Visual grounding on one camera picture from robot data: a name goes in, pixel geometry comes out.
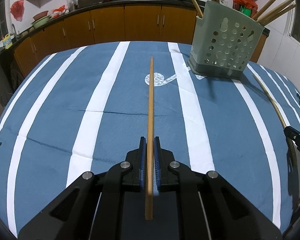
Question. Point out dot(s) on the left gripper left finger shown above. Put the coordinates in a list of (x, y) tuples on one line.
[(92, 206)]

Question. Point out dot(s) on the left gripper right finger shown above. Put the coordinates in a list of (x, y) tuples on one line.
[(208, 207)]

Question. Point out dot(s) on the wooden chopstick pair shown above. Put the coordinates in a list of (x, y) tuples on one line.
[(277, 8), (263, 9)]

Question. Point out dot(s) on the blue white striped tablecloth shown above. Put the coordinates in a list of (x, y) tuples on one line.
[(83, 109)]

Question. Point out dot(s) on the green perforated utensil holder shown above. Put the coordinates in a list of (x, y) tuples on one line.
[(223, 42)]

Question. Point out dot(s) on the red bag with containers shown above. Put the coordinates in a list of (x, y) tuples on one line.
[(247, 7)]

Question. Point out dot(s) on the wooden lower cabinets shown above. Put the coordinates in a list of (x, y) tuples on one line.
[(110, 22)]

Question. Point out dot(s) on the yellow detergent bottle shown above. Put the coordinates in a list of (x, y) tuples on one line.
[(7, 41)]

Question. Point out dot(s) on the stacked basins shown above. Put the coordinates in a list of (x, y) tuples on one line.
[(40, 19)]

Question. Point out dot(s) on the red plastic bag hanging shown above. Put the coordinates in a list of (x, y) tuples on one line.
[(17, 10)]

